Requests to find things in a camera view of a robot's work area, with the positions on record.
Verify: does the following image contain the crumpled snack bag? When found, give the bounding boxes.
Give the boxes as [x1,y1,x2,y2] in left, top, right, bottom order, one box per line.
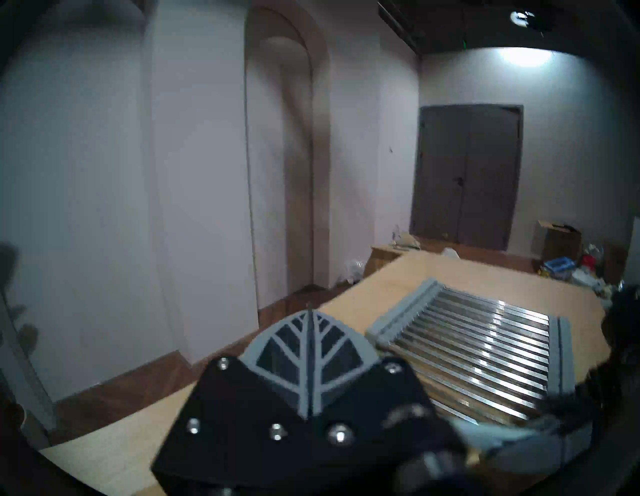
[390,227,422,249]

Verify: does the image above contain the small blue box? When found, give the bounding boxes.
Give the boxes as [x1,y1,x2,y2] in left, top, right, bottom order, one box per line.
[540,256,577,278]

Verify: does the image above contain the grey metal dish rack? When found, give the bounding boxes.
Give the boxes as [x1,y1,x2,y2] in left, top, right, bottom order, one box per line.
[365,277,576,431]

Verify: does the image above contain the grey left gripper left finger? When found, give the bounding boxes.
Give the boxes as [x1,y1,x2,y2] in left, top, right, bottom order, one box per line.
[151,309,317,496]

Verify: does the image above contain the brown cardboard box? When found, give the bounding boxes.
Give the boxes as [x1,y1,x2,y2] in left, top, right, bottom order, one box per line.
[531,219,584,264]

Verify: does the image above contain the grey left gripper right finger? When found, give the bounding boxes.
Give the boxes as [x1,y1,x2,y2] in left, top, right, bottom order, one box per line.
[313,309,467,496]

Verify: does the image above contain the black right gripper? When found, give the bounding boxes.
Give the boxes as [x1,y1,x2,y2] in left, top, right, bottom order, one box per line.
[449,284,640,473]

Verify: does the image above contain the grey double door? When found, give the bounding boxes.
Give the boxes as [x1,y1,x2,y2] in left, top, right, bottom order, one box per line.
[409,103,525,252]

